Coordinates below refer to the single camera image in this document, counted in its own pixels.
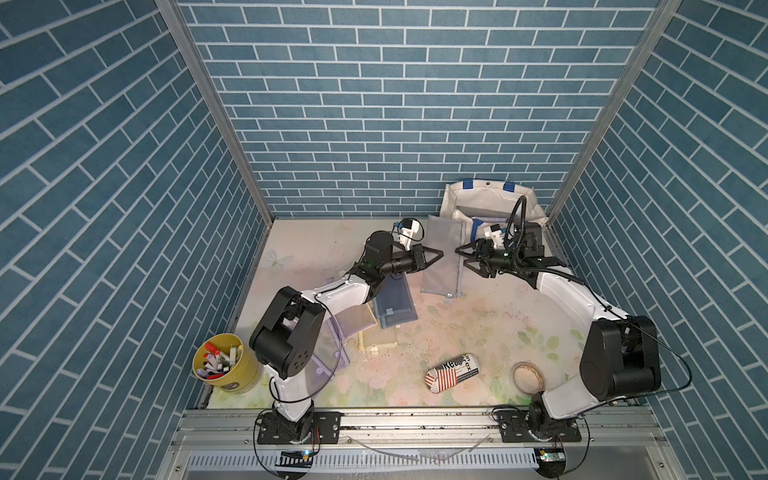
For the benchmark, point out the crushed striped drink can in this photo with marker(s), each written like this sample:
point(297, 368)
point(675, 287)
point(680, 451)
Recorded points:
point(451, 373)

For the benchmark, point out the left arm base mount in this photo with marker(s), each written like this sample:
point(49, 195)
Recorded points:
point(272, 428)

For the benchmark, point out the brown tape roll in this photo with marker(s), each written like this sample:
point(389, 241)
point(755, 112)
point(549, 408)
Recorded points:
point(527, 378)

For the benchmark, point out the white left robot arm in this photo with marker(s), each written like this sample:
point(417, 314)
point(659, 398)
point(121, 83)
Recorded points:
point(287, 334)

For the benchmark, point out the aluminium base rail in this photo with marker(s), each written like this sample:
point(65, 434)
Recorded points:
point(420, 443)

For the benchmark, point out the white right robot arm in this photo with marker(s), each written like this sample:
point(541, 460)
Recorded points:
point(620, 358)

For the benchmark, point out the blue mesh pouch centre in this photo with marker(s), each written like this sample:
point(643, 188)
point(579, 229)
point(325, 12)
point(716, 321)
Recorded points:
point(394, 305)

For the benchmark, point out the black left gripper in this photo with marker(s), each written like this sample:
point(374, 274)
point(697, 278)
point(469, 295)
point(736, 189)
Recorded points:
point(414, 258)

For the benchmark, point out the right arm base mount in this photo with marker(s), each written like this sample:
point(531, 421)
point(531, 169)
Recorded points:
point(540, 426)

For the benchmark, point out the cream yellow pouch bottom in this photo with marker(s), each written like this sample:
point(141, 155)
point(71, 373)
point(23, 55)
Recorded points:
point(374, 340)

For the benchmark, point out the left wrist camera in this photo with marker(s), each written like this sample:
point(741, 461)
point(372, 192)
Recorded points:
point(408, 232)

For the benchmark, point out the yellow bowl with items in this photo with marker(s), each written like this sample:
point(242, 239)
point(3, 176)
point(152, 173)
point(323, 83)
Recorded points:
point(227, 364)

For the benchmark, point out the white canvas tote bag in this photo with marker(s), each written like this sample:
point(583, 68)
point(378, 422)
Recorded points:
point(480, 203)

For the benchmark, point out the purple mesh pouch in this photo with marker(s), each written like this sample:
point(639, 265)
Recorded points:
point(329, 354)
point(355, 320)

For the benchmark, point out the purple mesh pouch lower left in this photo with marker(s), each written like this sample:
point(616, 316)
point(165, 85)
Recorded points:
point(329, 354)

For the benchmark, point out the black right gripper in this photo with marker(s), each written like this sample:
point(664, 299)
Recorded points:
point(481, 269)

